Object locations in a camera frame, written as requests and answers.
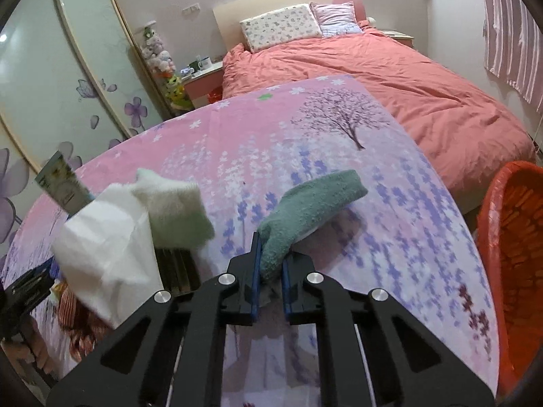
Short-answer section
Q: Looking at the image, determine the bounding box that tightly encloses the floral sliding door wardrobe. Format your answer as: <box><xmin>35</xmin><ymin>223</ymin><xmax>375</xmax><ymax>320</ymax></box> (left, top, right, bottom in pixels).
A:
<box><xmin>0</xmin><ymin>0</ymin><xmax>172</xmax><ymax>238</ymax></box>

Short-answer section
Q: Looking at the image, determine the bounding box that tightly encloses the white printed pillow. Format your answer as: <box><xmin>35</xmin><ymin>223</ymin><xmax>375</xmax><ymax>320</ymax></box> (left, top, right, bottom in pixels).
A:
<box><xmin>239</xmin><ymin>3</ymin><xmax>324</xmax><ymax>54</ymax></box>

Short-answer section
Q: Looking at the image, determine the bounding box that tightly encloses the pink white nightstand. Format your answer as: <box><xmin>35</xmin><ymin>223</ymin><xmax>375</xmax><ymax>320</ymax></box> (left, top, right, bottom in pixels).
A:
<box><xmin>182</xmin><ymin>61</ymin><xmax>225</xmax><ymax>110</ymax></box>

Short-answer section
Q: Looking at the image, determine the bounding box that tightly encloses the cream bed headboard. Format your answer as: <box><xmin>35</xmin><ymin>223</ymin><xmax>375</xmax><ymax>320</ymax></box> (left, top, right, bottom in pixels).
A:
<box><xmin>212</xmin><ymin>0</ymin><xmax>368</xmax><ymax>54</ymax></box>

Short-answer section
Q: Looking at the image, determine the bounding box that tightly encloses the stack of plush toys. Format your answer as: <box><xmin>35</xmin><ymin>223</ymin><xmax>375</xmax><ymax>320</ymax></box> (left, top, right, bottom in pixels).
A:
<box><xmin>141</xmin><ymin>23</ymin><xmax>193</xmax><ymax>113</ymax></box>

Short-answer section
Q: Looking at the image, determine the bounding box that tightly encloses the orange plastic basket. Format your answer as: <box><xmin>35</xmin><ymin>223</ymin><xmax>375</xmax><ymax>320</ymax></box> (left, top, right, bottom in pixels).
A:
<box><xmin>474</xmin><ymin>161</ymin><xmax>543</xmax><ymax>400</ymax></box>

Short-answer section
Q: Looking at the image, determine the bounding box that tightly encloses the red striped cloth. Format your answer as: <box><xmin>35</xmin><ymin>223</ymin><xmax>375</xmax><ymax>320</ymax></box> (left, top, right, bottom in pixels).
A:
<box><xmin>58</xmin><ymin>284</ymin><xmax>114</xmax><ymax>363</ymax></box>

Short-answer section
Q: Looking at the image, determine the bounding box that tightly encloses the pink duvet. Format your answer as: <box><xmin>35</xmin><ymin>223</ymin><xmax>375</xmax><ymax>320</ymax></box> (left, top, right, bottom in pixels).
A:
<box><xmin>221</xmin><ymin>25</ymin><xmax>536</xmax><ymax>206</ymax></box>

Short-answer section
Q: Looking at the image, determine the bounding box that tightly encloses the pink striped curtain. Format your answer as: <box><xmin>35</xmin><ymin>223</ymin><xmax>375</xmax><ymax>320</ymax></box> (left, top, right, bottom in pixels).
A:
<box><xmin>479</xmin><ymin>0</ymin><xmax>543</xmax><ymax>115</ymax></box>

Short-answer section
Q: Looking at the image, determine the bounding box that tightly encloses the person's left hand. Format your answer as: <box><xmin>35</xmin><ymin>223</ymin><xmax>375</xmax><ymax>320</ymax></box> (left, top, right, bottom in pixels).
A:
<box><xmin>6</xmin><ymin>335</ymin><xmax>58</xmax><ymax>376</ymax></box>

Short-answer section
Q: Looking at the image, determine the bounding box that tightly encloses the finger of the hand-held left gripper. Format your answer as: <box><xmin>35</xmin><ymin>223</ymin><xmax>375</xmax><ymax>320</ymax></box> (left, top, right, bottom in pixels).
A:
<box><xmin>9</xmin><ymin>260</ymin><xmax>59</xmax><ymax>307</ymax></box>

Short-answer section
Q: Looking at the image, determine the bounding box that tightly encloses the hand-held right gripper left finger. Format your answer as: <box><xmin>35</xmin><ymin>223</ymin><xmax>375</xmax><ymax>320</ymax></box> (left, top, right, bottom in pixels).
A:
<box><xmin>46</xmin><ymin>232</ymin><xmax>264</xmax><ymax>407</ymax></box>

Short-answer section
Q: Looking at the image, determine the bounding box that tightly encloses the pink floral printed cloth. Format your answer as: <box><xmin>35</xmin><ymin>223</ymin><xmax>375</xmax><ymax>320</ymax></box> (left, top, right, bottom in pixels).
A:
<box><xmin>0</xmin><ymin>74</ymin><xmax>501</xmax><ymax>407</ymax></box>

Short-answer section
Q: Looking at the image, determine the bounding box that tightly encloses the light green fluffy sock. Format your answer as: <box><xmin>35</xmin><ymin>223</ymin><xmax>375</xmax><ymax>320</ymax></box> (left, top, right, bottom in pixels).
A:
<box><xmin>132</xmin><ymin>168</ymin><xmax>216</xmax><ymax>250</ymax></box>

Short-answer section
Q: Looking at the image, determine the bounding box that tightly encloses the cream bedside table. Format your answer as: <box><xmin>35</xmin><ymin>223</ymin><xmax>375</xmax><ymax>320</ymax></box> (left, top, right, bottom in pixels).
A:
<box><xmin>377</xmin><ymin>30</ymin><xmax>415</xmax><ymax>50</ymax></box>

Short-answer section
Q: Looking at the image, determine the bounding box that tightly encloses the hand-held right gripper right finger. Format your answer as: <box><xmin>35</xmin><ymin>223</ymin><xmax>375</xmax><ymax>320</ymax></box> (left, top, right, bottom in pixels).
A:
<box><xmin>281</xmin><ymin>253</ymin><xmax>496</xmax><ymax>407</ymax></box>

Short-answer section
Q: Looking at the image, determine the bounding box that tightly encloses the pink striped pillow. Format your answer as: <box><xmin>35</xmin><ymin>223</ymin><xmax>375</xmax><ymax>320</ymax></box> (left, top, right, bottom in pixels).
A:
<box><xmin>310</xmin><ymin>2</ymin><xmax>366</xmax><ymax>38</ymax></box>

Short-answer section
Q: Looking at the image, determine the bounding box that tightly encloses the green printed tube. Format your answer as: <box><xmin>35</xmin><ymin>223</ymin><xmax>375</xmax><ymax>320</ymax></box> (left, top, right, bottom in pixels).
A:
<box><xmin>35</xmin><ymin>150</ymin><xmax>95</xmax><ymax>216</ymax></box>

